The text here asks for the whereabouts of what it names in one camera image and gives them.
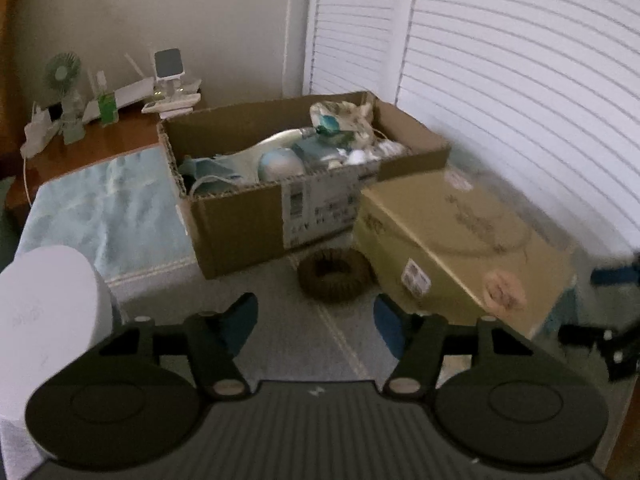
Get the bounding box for light blue drawstring pouch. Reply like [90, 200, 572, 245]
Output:
[292, 136, 347, 171]

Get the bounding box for clear jar white lid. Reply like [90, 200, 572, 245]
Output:
[1, 246, 122, 479]

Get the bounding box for small green desk fan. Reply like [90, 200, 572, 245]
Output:
[44, 52, 85, 145]

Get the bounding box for blue white plush toy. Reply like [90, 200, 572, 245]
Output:
[258, 148, 306, 182]

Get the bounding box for white remote control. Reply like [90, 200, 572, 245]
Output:
[141, 93, 202, 114]

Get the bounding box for open brown cardboard box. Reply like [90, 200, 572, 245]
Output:
[157, 91, 450, 278]

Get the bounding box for blue face mask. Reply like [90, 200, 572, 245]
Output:
[178, 157, 246, 197]

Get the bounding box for white wifi router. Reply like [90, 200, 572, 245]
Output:
[82, 52, 155, 125]

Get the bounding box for small screen device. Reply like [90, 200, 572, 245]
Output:
[153, 48, 184, 80]

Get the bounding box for white power strip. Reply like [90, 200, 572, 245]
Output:
[21, 102, 63, 159]

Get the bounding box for grey checked blanket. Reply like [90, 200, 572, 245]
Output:
[109, 159, 626, 411]

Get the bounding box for white socks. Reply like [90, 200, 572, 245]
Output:
[344, 140, 408, 166]

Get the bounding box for wooden nightstand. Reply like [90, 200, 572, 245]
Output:
[1, 105, 160, 231]

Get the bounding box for closed tan cardboard box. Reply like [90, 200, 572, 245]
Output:
[352, 169, 574, 337]

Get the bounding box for dark brown ring toy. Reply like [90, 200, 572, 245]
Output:
[297, 248, 374, 304]

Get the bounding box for white bone toy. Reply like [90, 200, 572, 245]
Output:
[230, 127, 317, 182]

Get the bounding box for green spray bottle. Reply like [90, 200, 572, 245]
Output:
[96, 70, 119, 127]

